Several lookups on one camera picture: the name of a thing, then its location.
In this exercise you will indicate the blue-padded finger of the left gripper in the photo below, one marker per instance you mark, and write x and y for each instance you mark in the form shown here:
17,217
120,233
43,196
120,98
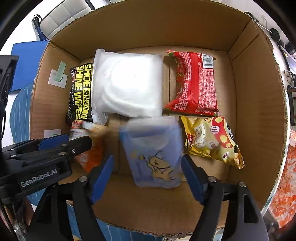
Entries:
37,144

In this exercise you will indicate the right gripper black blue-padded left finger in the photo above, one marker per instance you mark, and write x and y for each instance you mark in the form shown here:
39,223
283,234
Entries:
51,220

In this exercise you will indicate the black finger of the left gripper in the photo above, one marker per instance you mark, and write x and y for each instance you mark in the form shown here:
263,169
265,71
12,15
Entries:
72,149

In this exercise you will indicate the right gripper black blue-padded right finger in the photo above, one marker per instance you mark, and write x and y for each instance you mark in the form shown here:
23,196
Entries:
243,221

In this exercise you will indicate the orange snack bag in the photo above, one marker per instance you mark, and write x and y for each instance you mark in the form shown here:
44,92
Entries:
93,156

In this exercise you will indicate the black shoe shine wipes pack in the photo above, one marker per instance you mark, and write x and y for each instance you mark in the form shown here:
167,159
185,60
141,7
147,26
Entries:
79,104

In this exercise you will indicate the blue tissue pack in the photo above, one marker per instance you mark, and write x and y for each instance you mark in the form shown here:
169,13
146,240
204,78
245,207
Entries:
153,147

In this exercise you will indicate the white cotton pad bag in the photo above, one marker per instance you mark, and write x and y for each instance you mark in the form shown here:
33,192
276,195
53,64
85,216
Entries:
128,84

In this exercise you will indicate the yellow panda snack bag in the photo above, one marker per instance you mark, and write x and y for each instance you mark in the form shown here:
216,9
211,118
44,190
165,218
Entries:
212,138

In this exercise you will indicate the red noodle packet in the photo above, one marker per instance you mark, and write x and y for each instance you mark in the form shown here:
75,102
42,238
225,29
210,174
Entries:
195,84

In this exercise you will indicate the orange floral blanket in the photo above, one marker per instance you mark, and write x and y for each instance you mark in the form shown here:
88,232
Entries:
282,207

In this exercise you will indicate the blue folded mat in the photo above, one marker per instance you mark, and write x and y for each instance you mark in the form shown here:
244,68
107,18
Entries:
29,55

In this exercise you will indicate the open cardboard box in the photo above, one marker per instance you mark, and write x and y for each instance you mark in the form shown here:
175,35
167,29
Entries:
250,95

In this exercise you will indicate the white padded chair left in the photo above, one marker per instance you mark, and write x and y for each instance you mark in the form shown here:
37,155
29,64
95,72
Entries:
63,14

